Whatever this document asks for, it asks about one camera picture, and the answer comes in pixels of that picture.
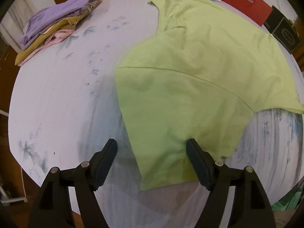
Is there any pink folded garment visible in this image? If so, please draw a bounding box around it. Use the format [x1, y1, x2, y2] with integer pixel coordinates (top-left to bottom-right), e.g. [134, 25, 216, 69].
[15, 27, 75, 67]

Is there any white floral bed sheet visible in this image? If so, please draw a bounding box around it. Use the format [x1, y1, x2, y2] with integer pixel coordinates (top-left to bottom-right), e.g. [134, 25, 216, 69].
[8, 0, 303, 227]

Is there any red paper gift bag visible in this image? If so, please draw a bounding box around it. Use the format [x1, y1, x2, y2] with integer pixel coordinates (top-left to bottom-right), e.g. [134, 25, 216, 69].
[221, 0, 273, 26]

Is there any light green t-shirt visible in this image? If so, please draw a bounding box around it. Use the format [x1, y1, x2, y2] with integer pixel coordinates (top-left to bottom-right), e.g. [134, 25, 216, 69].
[115, 0, 303, 190]

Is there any black box with gold print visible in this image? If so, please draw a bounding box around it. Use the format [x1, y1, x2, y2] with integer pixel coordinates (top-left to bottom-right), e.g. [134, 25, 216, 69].
[263, 6, 301, 54]

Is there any purple folded garment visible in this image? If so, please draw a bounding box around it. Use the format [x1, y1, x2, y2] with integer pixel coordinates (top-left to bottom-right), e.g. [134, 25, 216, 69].
[20, 0, 92, 50]

